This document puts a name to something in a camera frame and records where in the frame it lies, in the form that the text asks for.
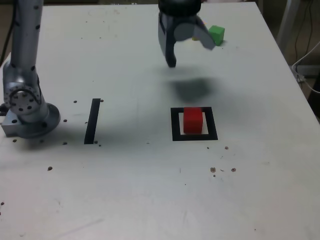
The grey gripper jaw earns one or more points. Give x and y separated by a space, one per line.
166 42
185 31

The yellow cube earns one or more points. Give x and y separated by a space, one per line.
195 39

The green cube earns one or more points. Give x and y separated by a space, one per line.
218 33

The red cube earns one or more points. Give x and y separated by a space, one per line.
192 121

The black tape square outline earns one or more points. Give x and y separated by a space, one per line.
175 125

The black tape strip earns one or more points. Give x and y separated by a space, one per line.
92 122

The white metal frame leg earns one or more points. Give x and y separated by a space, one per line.
287 20

